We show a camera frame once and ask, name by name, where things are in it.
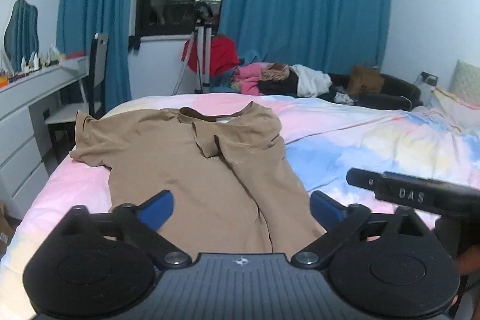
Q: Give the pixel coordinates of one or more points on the white dressing table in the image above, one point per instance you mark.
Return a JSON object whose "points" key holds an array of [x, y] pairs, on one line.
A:
{"points": [[18, 110]]}

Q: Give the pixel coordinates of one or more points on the pale green textured pillow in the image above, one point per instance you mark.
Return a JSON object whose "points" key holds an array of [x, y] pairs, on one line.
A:
{"points": [[467, 80]]}

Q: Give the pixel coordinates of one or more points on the white garment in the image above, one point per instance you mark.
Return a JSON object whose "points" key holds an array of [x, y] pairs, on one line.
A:
{"points": [[311, 80]]}

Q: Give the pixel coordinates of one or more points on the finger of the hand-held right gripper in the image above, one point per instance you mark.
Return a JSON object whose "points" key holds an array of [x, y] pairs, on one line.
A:
{"points": [[362, 179]]}

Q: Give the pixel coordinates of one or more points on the pastel bed cover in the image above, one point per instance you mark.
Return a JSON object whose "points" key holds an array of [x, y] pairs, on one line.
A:
{"points": [[375, 140]]}

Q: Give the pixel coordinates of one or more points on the brown paper bag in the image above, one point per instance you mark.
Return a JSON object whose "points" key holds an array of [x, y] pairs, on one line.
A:
{"points": [[365, 80]]}

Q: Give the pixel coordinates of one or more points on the black and white chair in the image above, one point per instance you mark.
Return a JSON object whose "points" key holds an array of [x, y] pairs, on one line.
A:
{"points": [[98, 61]]}

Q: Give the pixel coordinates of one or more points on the red garment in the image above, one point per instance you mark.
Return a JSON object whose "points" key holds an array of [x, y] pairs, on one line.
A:
{"points": [[221, 55]]}

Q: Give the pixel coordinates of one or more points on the black garment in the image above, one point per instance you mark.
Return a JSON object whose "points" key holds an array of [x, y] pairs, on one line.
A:
{"points": [[279, 87]]}

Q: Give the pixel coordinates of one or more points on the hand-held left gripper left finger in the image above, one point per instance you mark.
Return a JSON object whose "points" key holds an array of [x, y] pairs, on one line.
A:
{"points": [[157, 209]]}

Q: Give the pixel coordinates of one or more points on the light brown cloth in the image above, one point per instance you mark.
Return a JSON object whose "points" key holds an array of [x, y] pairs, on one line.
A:
{"points": [[275, 72]]}

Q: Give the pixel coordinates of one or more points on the tan t-shirt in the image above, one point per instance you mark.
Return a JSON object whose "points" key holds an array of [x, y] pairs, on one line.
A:
{"points": [[187, 162]]}

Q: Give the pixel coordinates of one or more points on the cardboard box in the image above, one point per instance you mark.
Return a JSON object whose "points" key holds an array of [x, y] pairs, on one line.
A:
{"points": [[5, 230]]}

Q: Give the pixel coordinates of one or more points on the pastel pillow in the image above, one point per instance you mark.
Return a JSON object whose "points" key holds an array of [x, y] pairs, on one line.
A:
{"points": [[453, 106]]}

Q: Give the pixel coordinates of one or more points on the wavy-edged mirror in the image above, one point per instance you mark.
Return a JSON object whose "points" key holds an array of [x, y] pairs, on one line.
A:
{"points": [[20, 31]]}

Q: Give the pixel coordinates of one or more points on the pink cloth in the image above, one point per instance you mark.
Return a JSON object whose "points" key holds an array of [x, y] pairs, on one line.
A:
{"points": [[247, 78]]}

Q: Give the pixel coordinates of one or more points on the black clip on windowsill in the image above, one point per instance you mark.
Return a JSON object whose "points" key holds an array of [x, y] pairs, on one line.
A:
{"points": [[134, 43]]}

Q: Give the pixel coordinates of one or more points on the narrow blue curtain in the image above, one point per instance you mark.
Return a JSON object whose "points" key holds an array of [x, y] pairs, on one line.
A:
{"points": [[93, 5]]}

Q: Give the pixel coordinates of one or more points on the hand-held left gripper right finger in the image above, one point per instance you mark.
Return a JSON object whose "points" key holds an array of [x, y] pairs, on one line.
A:
{"points": [[324, 209]]}

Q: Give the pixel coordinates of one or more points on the silver tripod with camera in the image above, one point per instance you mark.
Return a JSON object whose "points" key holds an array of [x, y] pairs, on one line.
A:
{"points": [[202, 54]]}

